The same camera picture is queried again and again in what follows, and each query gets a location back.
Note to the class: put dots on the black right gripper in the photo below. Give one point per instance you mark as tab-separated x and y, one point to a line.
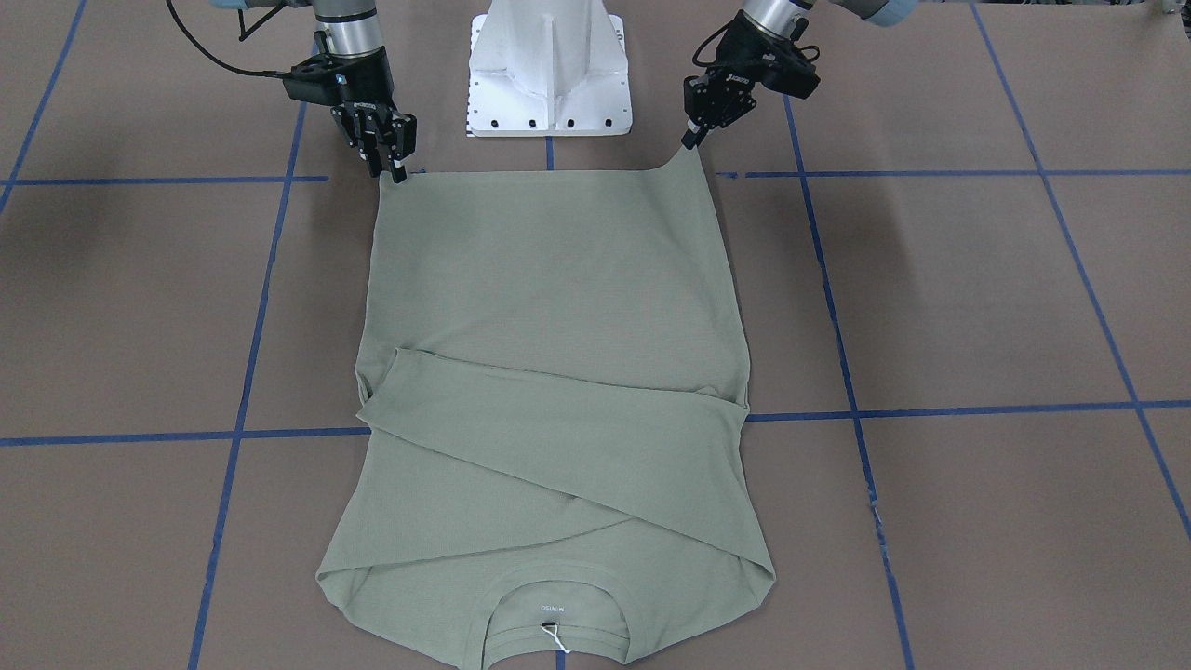
369	86

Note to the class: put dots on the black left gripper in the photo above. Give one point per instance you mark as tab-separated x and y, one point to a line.
742	58

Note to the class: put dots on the olive green long-sleeve shirt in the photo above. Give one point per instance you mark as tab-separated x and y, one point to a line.
554	373

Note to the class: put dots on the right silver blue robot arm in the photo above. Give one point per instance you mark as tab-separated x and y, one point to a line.
344	27

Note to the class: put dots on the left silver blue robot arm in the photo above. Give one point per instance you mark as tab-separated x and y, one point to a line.
837	84

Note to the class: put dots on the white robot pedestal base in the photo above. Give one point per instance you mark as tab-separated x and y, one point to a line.
548	68

